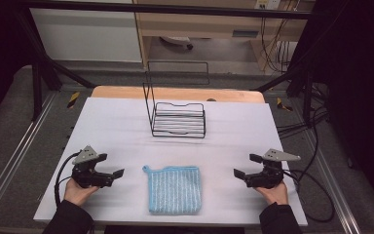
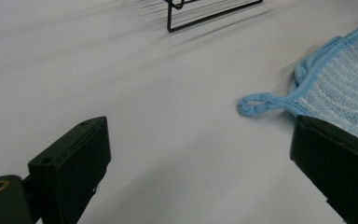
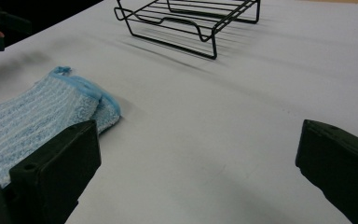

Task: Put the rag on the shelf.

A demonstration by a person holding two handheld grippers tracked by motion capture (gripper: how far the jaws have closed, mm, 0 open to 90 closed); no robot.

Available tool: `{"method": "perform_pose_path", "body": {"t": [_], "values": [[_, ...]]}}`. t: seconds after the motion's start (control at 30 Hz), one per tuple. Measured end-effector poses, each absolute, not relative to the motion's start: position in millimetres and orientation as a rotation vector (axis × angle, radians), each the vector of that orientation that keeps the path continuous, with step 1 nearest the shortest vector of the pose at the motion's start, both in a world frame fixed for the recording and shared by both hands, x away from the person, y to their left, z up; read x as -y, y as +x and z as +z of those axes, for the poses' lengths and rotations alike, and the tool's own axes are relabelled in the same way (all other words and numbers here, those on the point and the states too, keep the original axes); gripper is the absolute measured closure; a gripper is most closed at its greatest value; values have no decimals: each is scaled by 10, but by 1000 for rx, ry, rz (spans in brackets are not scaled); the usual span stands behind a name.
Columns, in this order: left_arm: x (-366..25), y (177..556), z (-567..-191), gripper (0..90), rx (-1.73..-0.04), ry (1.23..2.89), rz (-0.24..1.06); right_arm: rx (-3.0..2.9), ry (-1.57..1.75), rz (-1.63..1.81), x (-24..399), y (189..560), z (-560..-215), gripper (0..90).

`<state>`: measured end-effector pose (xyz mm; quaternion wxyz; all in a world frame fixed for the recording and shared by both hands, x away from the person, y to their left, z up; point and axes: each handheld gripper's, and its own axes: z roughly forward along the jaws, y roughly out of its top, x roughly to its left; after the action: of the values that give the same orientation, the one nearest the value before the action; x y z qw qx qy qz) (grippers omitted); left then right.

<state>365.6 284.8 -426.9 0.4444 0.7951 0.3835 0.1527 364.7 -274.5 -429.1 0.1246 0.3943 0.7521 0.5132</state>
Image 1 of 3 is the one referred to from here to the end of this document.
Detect person's right hand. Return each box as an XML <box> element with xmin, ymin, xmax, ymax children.
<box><xmin>254</xmin><ymin>180</ymin><xmax>289</xmax><ymax>206</ymax></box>

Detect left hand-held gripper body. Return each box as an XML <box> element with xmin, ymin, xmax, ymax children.
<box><xmin>71</xmin><ymin>145</ymin><xmax>115</xmax><ymax>189</ymax></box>

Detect black floor cables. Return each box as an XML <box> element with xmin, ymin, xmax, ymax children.
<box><xmin>276</xmin><ymin>82</ymin><xmax>330</xmax><ymax>139</ymax></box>

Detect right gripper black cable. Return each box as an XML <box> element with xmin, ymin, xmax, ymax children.
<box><xmin>281</xmin><ymin>168</ymin><xmax>336</xmax><ymax>224</ymax></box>

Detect white chair base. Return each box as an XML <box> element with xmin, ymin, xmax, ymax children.
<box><xmin>159</xmin><ymin>35</ymin><xmax>195</xmax><ymax>51</ymax></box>

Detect person's left hand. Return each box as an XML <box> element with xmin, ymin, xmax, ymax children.
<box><xmin>63</xmin><ymin>177</ymin><xmax>100</xmax><ymax>208</ymax></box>

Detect blue striped towel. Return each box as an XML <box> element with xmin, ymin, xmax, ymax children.
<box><xmin>141</xmin><ymin>164</ymin><xmax>203</xmax><ymax>216</ymax></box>

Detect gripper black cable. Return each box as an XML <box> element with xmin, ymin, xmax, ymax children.
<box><xmin>54</xmin><ymin>150</ymin><xmax>83</xmax><ymax>208</ymax></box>
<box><xmin>281</xmin><ymin>168</ymin><xmax>336</xmax><ymax>224</ymax></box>

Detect wooden desk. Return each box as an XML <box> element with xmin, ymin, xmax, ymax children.
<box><xmin>132</xmin><ymin>0</ymin><xmax>317</xmax><ymax>71</ymax></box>

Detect white cabinet panel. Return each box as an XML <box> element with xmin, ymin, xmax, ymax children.
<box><xmin>29</xmin><ymin>7</ymin><xmax>143</xmax><ymax>63</ymax></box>

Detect black metal frame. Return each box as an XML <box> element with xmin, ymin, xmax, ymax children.
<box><xmin>13</xmin><ymin>0</ymin><xmax>339</xmax><ymax>122</ymax></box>

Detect wooden table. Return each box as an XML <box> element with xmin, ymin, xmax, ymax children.
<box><xmin>91</xmin><ymin>85</ymin><xmax>267</xmax><ymax>104</ymax></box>

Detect bundle of hanging cables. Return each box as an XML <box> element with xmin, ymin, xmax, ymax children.
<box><xmin>258</xmin><ymin>16</ymin><xmax>294</xmax><ymax>73</ymax></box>

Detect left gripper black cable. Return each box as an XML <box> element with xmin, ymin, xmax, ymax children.
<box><xmin>54</xmin><ymin>150</ymin><xmax>83</xmax><ymax>208</ymax></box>

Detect aluminium floor rail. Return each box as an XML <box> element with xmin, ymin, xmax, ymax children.
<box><xmin>0</xmin><ymin>92</ymin><xmax>58</xmax><ymax>222</ymax></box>
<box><xmin>304</xmin><ymin>129</ymin><xmax>362</xmax><ymax>234</ymax></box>

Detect yellow black tape strip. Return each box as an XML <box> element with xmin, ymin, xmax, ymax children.
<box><xmin>276</xmin><ymin>97</ymin><xmax>293</xmax><ymax>113</ymax></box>
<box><xmin>66</xmin><ymin>91</ymin><xmax>81</xmax><ymax>109</ymax></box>

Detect black wire rack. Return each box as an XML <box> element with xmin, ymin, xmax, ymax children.
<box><xmin>142</xmin><ymin>59</ymin><xmax>210</xmax><ymax>139</ymax></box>

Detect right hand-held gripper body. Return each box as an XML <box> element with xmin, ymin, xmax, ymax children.
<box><xmin>244</xmin><ymin>148</ymin><xmax>302</xmax><ymax>190</ymax></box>

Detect white wall outlet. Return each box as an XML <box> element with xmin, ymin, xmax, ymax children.
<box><xmin>254</xmin><ymin>0</ymin><xmax>281</xmax><ymax>11</ymax></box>

